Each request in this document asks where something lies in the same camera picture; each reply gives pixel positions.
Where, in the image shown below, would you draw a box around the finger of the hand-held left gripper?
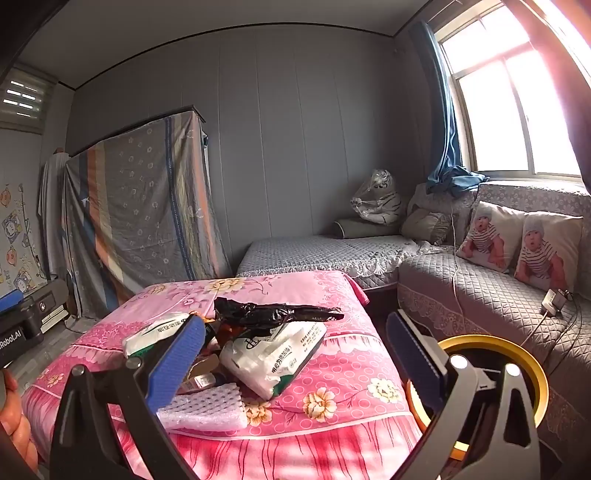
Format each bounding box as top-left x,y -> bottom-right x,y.
0,290 -> 23,315

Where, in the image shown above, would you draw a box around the black plastic bag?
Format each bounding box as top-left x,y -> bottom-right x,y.
213,296 -> 345,337

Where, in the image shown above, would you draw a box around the person's left hand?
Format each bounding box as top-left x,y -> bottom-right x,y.
0,371 -> 38,472

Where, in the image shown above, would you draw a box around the blue curtain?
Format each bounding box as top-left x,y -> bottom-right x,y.
409,21 -> 490,195

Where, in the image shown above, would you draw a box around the striped cloth covered wardrobe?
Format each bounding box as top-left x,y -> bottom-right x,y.
62,106 -> 232,319

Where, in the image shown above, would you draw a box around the white foam sheet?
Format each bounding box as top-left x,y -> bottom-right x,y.
157,383 -> 247,432

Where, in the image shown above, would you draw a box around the thick white power cable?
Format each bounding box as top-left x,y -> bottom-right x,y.
522,311 -> 550,347

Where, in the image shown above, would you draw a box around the white power strip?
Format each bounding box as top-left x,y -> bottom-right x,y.
541,288 -> 573,317

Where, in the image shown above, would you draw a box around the baby print pillow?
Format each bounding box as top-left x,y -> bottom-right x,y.
513,211 -> 585,294
457,200 -> 525,274

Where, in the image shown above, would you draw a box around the cartoon wall stickers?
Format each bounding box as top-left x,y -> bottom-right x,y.
0,182 -> 40,294

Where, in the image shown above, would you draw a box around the gray quilted sofa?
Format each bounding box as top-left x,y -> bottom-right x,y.
235,180 -> 591,462

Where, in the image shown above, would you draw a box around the white flat panel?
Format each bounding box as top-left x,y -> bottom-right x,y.
41,307 -> 69,334

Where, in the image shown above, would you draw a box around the pink curtain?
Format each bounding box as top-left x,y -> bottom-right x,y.
503,0 -> 591,190

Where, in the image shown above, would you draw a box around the gray quilted cushion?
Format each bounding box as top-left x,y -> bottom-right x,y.
406,182 -> 476,217

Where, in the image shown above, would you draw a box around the gray window blind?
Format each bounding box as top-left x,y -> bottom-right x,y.
0,65 -> 58,134

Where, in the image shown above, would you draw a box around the large white tissue packet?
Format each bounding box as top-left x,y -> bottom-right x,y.
218,320 -> 328,401

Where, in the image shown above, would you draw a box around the flat dark gray pillow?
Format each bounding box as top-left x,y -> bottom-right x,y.
333,218 -> 400,240

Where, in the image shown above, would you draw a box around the tiger plush toy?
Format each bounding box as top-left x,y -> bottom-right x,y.
350,169 -> 402,225

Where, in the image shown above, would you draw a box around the gray satin cushion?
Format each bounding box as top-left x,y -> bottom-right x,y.
401,205 -> 451,245

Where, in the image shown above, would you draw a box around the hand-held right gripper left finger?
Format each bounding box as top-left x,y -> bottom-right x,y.
48,315 -> 207,480

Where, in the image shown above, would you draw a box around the small white tissue packet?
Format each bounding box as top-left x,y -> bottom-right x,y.
121,311 -> 195,358

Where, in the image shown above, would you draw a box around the window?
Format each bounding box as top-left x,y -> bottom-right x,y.
434,4 -> 591,178

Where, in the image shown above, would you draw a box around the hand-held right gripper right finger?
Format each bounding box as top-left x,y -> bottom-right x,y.
386,309 -> 543,480

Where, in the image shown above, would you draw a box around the yellow trash bin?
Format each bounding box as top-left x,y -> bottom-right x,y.
406,335 -> 550,462

